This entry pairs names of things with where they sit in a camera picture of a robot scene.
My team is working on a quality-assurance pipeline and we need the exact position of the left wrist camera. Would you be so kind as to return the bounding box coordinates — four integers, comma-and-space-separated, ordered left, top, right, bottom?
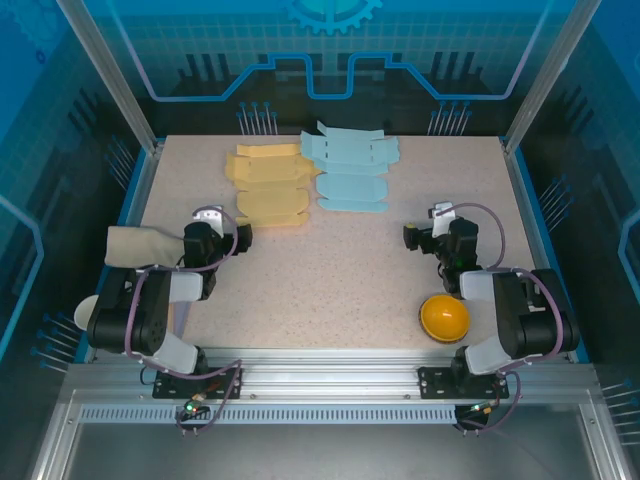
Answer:
191, 204, 225, 236

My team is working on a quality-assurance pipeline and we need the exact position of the light blue paper box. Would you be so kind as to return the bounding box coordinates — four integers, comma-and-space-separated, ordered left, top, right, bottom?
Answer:
299, 121, 402, 215

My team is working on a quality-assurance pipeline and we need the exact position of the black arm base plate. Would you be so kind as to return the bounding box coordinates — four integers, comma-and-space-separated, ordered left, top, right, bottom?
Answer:
417, 365, 511, 401
152, 366, 245, 400

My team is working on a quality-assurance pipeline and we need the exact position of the white cup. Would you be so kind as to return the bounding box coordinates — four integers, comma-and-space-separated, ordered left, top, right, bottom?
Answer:
73, 294, 101, 331

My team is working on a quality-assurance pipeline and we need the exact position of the yellow paper box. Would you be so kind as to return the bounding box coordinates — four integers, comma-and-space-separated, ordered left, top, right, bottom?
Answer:
225, 143, 324, 230

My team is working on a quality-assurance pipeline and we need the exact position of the aluminium frame post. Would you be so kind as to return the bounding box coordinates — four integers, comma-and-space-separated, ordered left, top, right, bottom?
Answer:
55, 0, 166, 156
501, 0, 602, 155

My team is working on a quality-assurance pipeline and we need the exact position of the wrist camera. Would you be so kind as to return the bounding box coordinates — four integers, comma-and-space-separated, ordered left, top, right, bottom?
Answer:
430, 202, 459, 239
191, 204, 225, 236

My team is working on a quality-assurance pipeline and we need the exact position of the lavender mat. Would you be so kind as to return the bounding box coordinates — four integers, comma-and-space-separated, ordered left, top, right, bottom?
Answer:
167, 299, 194, 342

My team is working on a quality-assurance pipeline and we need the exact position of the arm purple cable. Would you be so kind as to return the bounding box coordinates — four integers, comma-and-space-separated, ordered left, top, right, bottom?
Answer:
433, 202, 570, 437
122, 204, 246, 437

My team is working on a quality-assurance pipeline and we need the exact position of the aluminium side rail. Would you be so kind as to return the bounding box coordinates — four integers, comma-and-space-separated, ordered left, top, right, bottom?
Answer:
94, 142, 165, 361
502, 142, 572, 361

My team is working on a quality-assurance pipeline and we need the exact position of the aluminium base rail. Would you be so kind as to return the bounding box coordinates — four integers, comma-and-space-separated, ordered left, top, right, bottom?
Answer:
64, 347, 601, 407

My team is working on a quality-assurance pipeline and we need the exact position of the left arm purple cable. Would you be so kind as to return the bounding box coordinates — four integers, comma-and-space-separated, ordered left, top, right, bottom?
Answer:
122, 204, 246, 437

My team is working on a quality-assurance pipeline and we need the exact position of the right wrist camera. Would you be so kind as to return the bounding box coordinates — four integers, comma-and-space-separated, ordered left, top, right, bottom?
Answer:
430, 202, 459, 239

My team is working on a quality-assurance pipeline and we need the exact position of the orange bowl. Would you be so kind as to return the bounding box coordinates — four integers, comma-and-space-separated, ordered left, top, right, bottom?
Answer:
418, 293, 472, 345

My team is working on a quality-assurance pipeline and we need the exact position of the slotted cable duct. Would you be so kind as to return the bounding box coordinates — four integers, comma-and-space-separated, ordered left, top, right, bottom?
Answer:
77, 405, 459, 425

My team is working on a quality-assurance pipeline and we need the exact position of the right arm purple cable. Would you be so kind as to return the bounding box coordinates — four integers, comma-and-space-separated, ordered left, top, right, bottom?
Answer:
433, 202, 570, 437

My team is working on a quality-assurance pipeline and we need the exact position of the grey metal panel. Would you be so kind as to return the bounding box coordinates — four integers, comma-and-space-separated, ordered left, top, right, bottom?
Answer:
62, 423, 604, 480

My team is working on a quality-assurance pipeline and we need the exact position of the beige cloth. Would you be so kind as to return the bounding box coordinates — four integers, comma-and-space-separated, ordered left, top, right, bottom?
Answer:
104, 224, 187, 269

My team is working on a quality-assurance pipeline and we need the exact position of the blue table edge trim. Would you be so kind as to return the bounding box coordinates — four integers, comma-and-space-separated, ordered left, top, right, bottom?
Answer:
514, 147, 592, 365
82, 144, 154, 364

